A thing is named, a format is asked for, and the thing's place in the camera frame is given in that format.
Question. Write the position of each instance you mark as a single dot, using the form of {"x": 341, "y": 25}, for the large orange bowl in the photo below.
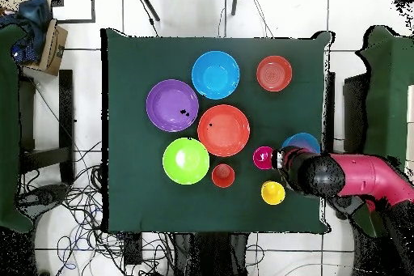
{"x": 223, "y": 133}

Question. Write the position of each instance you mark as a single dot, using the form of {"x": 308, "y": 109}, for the green bowl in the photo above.
{"x": 189, "y": 169}

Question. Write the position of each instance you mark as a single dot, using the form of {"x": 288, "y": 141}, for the pink cup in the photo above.
{"x": 261, "y": 159}

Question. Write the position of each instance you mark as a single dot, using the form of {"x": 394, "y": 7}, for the small blue bowl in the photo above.
{"x": 302, "y": 140}

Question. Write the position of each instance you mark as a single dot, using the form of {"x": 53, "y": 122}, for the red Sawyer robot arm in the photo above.
{"x": 365, "y": 172}

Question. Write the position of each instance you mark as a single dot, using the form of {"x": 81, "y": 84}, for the orange cup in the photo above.
{"x": 223, "y": 175}

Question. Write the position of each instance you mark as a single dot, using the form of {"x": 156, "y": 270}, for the purple bowl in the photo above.
{"x": 165, "y": 101}

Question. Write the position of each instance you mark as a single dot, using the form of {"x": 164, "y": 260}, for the large blue bowl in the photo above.
{"x": 215, "y": 74}

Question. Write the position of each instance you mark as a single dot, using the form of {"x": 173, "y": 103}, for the yellow cup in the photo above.
{"x": 275, "y": 196}

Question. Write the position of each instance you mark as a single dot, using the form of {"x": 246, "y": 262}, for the small orange bowl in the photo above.
{"x": 274, "y": 73}

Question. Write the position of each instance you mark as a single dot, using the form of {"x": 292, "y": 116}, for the dark green tablecloth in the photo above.
{"x": 136, "y": 62}

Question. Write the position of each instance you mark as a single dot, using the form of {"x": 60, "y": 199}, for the black power strip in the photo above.
{"x": 132, "y": 248}

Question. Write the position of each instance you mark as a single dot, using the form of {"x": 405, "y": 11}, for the black tripod leg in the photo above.
{"x": 235, "y": 0}
{"x": 147, "y": 3}

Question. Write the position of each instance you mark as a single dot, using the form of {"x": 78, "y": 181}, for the dark grey stand base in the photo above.
{"x": 42, "y": 196}
{"x": 343, "y": 206}

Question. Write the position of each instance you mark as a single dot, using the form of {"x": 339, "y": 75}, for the green covered side table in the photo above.
{"x": 388, "y": 94}
{"x": 8, "y": 127}

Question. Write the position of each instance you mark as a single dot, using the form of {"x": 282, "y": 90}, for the blue cloth bundle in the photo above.
{"x": 32, "y": 20}

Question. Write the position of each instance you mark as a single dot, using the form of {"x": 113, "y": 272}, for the black chair frame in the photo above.
{"x": 354, "y": 111}
{"x": 66, "y": 111}

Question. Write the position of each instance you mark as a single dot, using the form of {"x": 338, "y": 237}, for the white board black frame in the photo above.
{"x": 74, "y": 4}

